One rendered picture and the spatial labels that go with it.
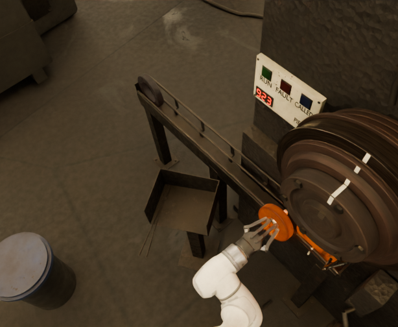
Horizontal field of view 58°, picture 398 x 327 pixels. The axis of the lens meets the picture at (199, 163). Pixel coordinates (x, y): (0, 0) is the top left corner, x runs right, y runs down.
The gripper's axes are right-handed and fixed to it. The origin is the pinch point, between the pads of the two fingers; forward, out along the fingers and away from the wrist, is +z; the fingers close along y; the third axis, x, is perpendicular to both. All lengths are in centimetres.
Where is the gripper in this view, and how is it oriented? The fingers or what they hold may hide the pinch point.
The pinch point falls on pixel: (280, 217)
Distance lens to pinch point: 143.1
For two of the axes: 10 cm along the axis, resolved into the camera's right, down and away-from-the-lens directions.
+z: 7.7, -5.9, 2.4
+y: 6.3, 6.3, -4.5
